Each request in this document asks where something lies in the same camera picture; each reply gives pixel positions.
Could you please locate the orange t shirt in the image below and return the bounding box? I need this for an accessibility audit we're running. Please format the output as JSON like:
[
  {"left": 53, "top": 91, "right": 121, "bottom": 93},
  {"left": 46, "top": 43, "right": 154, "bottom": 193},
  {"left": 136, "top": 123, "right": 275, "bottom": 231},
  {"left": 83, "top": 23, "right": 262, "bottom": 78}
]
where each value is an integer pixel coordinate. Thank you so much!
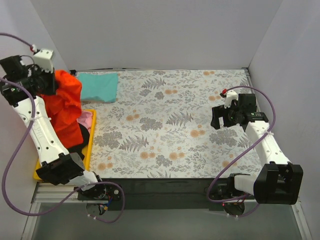
[{"left": 41, "top": 70, "right": 83, "bottom": 148}]

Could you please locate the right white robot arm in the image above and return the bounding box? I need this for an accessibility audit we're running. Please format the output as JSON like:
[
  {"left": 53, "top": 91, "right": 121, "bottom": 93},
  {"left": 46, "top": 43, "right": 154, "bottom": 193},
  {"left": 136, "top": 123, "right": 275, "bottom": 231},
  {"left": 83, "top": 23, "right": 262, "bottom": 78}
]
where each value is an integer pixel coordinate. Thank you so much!
[{"left": 210, "top": 89, "right": 304, "bottom": 205}]

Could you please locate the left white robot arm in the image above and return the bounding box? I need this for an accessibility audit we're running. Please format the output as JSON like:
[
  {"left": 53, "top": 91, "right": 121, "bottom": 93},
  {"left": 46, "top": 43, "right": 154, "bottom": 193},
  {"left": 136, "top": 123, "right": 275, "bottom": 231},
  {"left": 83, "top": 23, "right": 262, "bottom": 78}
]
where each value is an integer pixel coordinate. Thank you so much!
[{"left": 0, "top": 50, "right": 124, "bottom": 201}]

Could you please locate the pink t shirt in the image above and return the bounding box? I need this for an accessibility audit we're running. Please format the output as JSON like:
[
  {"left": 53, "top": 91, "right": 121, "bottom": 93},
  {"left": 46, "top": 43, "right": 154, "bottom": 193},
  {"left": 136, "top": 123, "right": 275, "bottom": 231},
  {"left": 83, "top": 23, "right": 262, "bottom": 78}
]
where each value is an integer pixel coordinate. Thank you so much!
[{"left": 77, "top": 110, "right": 93, "bottom": 131}]

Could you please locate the folded teal t shirt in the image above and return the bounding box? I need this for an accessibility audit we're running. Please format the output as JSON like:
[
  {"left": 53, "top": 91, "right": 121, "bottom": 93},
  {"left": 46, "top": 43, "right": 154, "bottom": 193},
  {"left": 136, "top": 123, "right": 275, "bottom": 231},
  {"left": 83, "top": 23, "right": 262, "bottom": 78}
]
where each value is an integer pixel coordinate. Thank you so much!
[{"left": 77, "top": 73, "right": 119, "bottom": 103}]

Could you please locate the black t shirt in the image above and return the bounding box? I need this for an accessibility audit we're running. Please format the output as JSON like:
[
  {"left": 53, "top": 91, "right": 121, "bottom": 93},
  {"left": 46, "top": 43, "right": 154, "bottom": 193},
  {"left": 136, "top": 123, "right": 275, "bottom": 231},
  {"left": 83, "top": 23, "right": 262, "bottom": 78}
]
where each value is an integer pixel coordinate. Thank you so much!
[{"left": 67, "top": 123, "right": 90, "bottom": 160}]

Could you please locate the floral patterned table mat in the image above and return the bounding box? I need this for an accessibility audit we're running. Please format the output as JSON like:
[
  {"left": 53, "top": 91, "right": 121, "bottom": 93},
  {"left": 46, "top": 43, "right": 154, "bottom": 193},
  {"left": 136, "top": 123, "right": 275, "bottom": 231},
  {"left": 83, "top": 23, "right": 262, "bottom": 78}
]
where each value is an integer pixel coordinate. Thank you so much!
[{"left": 82, "top": 69, "right": 261, "bottom": 178}]

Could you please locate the yellow plastic tray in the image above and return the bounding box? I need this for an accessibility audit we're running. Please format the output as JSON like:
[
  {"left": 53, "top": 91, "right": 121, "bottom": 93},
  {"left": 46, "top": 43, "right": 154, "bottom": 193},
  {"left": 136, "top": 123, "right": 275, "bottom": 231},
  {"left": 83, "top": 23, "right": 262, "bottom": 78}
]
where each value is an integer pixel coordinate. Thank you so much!
[{"left": 33, "top": 108, "right": 97, "bottom": 181}]

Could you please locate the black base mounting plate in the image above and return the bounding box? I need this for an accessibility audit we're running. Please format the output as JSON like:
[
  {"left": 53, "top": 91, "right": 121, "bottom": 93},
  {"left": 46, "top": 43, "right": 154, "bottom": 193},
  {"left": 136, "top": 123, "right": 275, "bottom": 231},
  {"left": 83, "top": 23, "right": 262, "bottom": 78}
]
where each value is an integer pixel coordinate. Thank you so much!
[{"left": 77, "top": 178, "right": 245, "bottom": 215}]

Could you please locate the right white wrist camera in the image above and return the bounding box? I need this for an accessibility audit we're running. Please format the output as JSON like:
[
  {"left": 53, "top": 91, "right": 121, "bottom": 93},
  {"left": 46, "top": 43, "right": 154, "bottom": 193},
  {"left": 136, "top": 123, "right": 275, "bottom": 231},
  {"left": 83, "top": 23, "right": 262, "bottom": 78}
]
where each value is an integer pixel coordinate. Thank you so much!
[{"left": 220, "top": 89, "right": 238, "bottom": 109}]

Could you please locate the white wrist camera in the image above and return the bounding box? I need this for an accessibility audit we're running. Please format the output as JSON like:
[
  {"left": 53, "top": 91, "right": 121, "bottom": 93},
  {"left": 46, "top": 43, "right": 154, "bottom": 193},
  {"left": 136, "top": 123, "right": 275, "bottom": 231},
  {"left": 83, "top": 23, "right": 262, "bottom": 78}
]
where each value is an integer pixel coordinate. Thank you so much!
[
  {"left": 220, "top": 89, "right": 238, "bottom": 109},
  {"left": 32, "top": 48, "right": 54, "bottom": 74}
]

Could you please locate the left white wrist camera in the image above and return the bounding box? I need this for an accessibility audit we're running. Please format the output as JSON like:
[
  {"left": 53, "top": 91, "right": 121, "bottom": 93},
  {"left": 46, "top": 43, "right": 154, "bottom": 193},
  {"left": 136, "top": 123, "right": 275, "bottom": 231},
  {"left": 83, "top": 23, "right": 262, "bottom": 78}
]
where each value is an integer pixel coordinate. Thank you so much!
[{"left": 32, "top": 48, "right": 54, "bottom": 74}]

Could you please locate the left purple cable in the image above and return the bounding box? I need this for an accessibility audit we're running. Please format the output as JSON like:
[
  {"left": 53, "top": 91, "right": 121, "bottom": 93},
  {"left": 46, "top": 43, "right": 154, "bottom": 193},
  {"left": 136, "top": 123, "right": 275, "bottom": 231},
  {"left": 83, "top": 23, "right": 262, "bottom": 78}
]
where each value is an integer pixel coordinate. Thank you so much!
[{"left": 0, "top": 32, "right": 126, "bottom": 224}]

